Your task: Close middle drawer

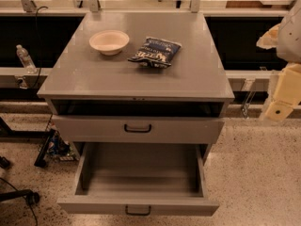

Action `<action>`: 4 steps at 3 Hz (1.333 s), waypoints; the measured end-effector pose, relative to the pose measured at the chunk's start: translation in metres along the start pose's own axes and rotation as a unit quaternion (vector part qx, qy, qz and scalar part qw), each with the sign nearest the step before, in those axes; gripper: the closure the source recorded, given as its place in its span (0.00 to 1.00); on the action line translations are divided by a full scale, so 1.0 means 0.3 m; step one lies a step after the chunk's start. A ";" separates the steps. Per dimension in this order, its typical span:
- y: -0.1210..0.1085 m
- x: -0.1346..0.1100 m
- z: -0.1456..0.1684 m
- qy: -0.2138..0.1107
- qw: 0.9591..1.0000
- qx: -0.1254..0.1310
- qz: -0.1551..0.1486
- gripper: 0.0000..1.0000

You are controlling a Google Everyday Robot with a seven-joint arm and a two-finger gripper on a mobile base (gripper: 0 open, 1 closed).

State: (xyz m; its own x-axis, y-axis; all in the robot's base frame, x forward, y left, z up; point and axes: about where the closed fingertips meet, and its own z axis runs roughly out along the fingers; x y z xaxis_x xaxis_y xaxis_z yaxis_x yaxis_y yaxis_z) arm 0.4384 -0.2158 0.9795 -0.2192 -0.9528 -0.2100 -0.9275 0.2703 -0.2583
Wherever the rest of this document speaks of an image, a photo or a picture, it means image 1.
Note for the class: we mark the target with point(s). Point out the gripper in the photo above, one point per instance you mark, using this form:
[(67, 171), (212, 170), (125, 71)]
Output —
[(290, 40)]

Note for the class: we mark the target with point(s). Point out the grey drawer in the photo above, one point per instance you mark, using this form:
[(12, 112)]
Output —
[(138, 129), (141, 180)]

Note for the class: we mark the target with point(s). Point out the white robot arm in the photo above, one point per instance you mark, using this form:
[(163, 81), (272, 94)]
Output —
[(286, 36)]

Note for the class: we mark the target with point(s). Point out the grey metal drawer cabinet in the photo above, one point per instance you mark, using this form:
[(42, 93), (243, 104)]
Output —
[(85, 82)]

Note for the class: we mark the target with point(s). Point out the grey top drawer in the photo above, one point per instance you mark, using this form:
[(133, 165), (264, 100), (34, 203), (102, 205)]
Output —
[(138, 129)]

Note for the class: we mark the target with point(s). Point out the blue chip bag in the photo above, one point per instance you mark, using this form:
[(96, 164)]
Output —
[(156, 53)]

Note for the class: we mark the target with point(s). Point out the white paper bowl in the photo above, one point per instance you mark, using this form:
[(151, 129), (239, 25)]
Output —
[(109, 42)]

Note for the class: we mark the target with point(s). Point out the electronics pile under cabinet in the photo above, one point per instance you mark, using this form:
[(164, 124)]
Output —
[(56, 148)]

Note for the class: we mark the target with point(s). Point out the clear plastic water bottle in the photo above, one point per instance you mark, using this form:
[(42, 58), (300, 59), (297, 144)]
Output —
[(26, 59)]

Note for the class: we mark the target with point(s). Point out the black stand base left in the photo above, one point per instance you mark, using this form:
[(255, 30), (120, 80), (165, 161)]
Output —
[(30, 196)]

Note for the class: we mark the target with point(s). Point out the metal bracket right rail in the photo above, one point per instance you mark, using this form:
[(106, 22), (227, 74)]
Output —
[(248, 89)]

